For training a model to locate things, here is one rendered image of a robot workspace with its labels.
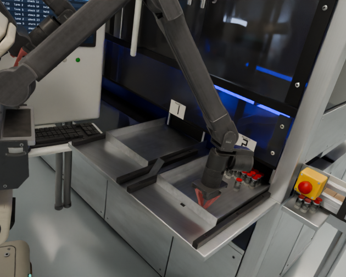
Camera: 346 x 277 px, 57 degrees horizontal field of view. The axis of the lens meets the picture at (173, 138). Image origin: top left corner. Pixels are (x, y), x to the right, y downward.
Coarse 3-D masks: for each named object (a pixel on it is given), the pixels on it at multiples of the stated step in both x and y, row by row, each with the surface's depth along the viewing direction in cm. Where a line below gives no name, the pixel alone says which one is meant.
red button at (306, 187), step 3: (300, 183) 99; (303, 183) 98; (306, 183) 98; (309, 183) 98; (300, 186) 98; (303, 186) 98; (306, 186) 97; (309, 186) 97; (300, 189) 98; (303, 189) 98; (306, 189) 97; (309, 189) 97; (303, 192) 98; (306, 192) 98; (309, 192) 97
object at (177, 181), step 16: (192, 160) 118; (160, 176) 105; (176, 176) 113; (192, 176) 115; (224, 176) 118; (176, 192) 101; (192, 192) 106; (224, 192) 109; (240, 192) 111; (256, 192) 112; (192, 208) 98; (208, 208) 100; (224, 208) 101; (240, 208) 101
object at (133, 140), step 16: (128, 128) 135; (144, 128) 143; (160, 128) 146; (112, 144) 126; (128, 144) 128; (144, 144) 130; (160, 144) 133; (176, 144) 135; (192, 144) 137; (144, 160) 114
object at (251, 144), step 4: (240, 136) 114; (244, 136) 113; (240, 140) 114; (248, 140) 112; (252, 140) 111; (236, 144) 116; (240, 144) 115; (248, 144) 112; (252, 144) 111; (252, 148) 112
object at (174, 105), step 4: (172, 100) 134; (172, 104) 134; (176, 104) 133; (180, 104) 131; (172, 108) 135; (176, 108) 133; (180, 108) 132; (184, 108) 130; (172, 112) 135; (176, 112) 134; (180, 112) 132; (184, 112) 131; (180, 116) 133
